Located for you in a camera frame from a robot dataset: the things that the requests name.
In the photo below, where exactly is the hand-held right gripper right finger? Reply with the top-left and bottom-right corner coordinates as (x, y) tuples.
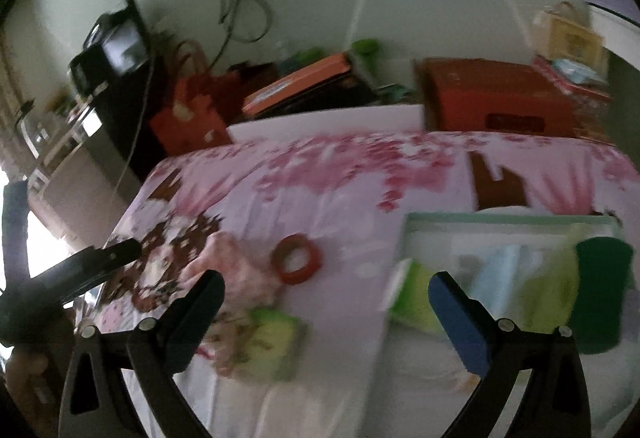
(427, 272), (592, 438)

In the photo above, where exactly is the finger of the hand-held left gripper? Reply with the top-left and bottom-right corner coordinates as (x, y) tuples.
(1, 182), (32, 291)
(27, 238), (144, 306)

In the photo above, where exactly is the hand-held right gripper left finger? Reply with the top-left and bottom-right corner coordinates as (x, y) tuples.
(59, 269), (226, 438)

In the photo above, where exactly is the light blue face mask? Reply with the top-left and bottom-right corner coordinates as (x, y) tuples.
(470, 245), (523, 313)

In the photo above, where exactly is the pink white wavy cloth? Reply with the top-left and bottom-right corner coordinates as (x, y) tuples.
(180, 232), (281, 313)

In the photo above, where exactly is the shallow teal cardboard box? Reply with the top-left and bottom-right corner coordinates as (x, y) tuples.
(382, 212), (631, 389)

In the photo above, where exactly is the small green yellow sponge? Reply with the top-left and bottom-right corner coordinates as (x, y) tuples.
(245, 307), (309, 383)

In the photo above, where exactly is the light green cloth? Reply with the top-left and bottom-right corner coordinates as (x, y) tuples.
(520, 233), (583, 334)

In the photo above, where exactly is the red tape roll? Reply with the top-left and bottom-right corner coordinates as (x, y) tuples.
(270, 234), (324, 287)

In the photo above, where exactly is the large green yellow sponge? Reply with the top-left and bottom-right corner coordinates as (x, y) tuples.
(567, 238), (635, 356)

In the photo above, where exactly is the person's left hand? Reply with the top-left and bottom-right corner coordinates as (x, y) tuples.
(4, 350), (52, 424)

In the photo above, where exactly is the grey cabinet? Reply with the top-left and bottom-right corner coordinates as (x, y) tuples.
(15, 108), (142, 239)

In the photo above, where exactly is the printed blanket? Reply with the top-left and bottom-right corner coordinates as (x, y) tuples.
(97, 130), (640, 438)

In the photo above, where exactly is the red gift bag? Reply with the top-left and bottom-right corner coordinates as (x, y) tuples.
(150, 40), (227, 155)

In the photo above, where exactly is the black monitor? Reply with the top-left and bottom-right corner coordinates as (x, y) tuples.
(70, 0), (157, 159)

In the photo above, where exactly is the red cardboard box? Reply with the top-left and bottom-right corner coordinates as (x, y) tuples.
(420, 58), (576, 137)

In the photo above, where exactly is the patterned tin box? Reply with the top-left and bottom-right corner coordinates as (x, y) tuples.
(532, 55), (615, 139)

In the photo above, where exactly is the black box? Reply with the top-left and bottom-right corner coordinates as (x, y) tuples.
(270, 66), (382, 119)

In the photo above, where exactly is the flat orange box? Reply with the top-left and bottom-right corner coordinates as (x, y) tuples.
(242, 52), (353, 115)

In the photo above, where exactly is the wet wipes packet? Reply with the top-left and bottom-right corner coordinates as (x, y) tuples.
(552, 58), (608, 87)

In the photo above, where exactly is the green dumbbell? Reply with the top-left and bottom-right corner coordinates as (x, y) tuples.
(295, 39), (379, 68)

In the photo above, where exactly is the white curved desk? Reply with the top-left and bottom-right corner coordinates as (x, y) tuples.
(585, 2), (640, 68)

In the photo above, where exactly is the beige box with handle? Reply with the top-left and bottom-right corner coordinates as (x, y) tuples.
(532, 2), (608, 68)

